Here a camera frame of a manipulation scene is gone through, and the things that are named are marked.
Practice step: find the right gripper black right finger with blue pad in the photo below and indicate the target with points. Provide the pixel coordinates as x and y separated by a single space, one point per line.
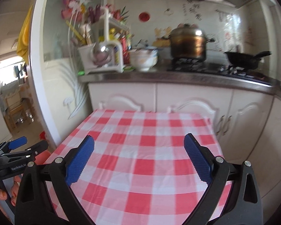
243 204

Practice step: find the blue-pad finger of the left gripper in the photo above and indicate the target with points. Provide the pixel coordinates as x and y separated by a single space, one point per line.
7 147

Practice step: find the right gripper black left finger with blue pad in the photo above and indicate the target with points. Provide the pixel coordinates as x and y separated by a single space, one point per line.
62 173

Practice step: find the red plastic trash bin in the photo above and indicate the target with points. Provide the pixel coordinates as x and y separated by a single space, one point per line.
42 157

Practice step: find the white kitchen base cabinet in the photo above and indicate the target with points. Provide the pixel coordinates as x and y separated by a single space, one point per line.
247 123

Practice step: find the person's left hand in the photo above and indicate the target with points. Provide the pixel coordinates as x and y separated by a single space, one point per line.
14 192

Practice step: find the wooden dining chair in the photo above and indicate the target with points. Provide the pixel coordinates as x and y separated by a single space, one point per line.
18 110

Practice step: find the white frosted sliding door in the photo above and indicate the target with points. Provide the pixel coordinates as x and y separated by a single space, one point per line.
62 101

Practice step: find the yellow hanging towel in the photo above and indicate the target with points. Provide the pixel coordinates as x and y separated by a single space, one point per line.
22 49

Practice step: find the red white checkered tablecloth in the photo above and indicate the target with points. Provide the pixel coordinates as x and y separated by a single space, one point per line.
139 171

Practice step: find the steel ladle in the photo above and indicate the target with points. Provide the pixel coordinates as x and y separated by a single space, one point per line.
100 55

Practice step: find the white dish drying rack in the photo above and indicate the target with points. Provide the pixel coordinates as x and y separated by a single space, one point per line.
100 33

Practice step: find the black frying pan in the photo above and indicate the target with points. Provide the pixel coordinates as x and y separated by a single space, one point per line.
246 61

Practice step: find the black gas stove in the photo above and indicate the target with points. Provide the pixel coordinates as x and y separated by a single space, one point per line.
227 70

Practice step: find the grey stone countertop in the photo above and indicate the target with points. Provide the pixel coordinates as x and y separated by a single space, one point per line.
274 88

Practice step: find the steel stock pot with lid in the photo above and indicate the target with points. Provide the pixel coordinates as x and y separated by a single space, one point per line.
189 42

